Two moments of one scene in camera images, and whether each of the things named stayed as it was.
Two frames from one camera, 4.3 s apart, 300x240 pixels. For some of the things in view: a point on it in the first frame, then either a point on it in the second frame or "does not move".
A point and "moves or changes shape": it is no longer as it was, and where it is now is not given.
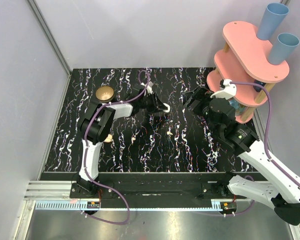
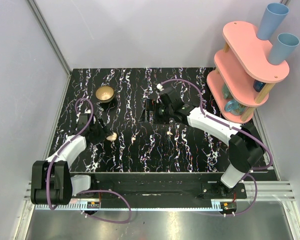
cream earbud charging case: (109, 138) moves or changes shape
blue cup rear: (274, 15) does not move
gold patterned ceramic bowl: (104, 94) does not move
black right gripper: (199, 94) -> (152, 105)
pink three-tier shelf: (245, 59) does not move
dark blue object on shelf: (257, 88) does not move
